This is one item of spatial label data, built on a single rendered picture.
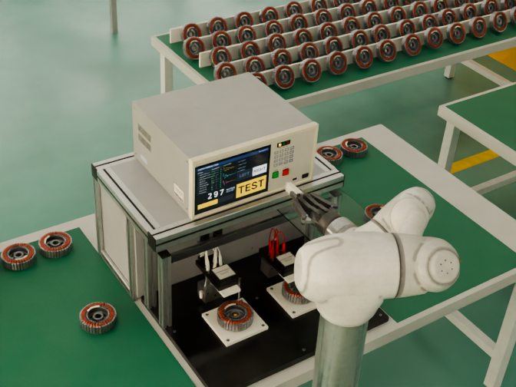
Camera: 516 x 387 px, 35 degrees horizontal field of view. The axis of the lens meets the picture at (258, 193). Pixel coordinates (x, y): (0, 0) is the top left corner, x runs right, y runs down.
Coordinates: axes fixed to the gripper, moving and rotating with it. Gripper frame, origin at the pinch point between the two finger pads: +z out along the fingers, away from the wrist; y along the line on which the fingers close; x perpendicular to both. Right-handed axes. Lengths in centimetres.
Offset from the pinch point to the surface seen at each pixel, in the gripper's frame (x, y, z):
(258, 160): 7.6, -6.9, 9.7
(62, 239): -41, -51, 60
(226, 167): 8.6, -17.7, 9.7
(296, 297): -37.2, 0.2, -6.5
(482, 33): -39, 208, 116
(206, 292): -36.5, -23.8, 8.9
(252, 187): -1.8, -8.4, 9.7
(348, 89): -45, 111, 107
